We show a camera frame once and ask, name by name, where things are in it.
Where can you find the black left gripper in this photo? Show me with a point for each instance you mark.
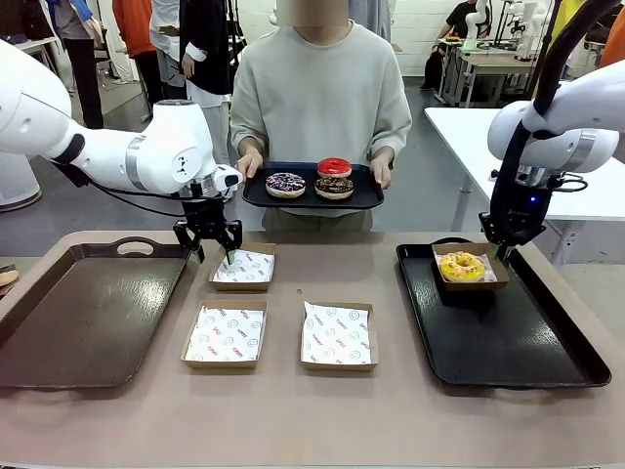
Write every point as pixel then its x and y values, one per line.
pixel 205 215

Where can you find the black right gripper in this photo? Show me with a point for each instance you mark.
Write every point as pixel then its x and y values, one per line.
pixel 532 210

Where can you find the kraft paper food box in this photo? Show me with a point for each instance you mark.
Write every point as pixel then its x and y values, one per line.
pixel 337 368
pixel 220 365
pixel 473 287
pixel 241 288

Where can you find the yellow glazed donut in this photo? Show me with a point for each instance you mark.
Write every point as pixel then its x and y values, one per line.
pixel 451 273

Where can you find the purple sprinkled donut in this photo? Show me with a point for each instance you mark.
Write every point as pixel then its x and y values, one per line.
pixel 276 183

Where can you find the dark blue serving tray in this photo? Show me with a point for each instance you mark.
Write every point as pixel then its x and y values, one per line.
pixel 298 202

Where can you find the chocolate sprinkled donut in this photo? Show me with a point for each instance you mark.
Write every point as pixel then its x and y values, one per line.
pixel 324 188

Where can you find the red glazed donut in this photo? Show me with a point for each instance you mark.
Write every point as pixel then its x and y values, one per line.
pixel 327 168

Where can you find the person left forearm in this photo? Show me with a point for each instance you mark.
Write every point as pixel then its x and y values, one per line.
pixel 382 155

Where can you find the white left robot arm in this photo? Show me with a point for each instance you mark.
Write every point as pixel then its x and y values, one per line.
pixel 161 151

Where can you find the person right forearm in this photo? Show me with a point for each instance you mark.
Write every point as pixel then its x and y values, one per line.
pixel 251 146

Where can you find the black plastic tray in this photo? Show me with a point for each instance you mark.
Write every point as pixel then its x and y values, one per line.
pixel 498 337

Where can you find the brown plastic tray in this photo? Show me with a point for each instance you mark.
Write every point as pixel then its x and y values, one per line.
pixel 97 322

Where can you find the person right hand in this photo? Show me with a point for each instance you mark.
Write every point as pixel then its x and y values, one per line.
pixel 249 163

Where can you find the person left hand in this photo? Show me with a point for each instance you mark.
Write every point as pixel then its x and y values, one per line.
pixel 382 173

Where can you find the white side table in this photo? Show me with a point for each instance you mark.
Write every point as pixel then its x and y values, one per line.
pixel 459 141

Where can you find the grey workshop table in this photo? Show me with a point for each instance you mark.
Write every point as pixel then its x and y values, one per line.
pixel 493 66

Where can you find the person in beige sweater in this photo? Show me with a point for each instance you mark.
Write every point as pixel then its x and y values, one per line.
pixel 317 98

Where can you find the tan donut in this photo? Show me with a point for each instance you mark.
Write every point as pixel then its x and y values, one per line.
pixel 7 278

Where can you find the background person in black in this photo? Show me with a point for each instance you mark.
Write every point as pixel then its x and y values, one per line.
pixel 449 34

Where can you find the orange hanging garment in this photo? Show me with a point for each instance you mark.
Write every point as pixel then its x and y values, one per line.
pixel 614 49

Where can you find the person in orange shirt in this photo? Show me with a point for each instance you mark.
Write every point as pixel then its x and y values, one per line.
pixel 137 29

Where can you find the yellow hanging garment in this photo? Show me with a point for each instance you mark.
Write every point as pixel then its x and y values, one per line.
pixel 559 19

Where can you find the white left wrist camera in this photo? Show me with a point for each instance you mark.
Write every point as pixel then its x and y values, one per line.
pixel 229 178

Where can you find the white round pedestal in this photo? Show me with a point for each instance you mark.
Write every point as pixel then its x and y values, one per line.
pixel 17 185

